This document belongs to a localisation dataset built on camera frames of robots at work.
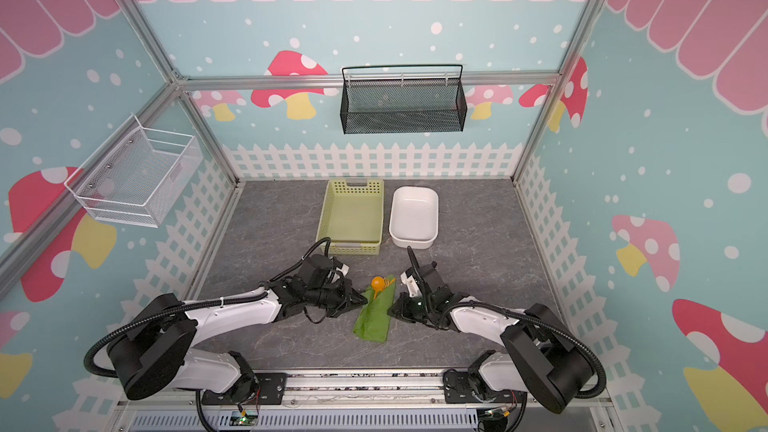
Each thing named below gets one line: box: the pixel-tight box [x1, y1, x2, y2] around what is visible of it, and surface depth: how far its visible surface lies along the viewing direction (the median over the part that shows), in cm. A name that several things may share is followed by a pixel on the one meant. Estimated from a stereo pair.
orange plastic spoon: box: [371, 275, 386, 300], surface depth 93 cm
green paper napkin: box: [353, 274, 396, 343], surface depth 86 cm
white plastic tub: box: [389, 186, 439, 249], surface depth 111 cm
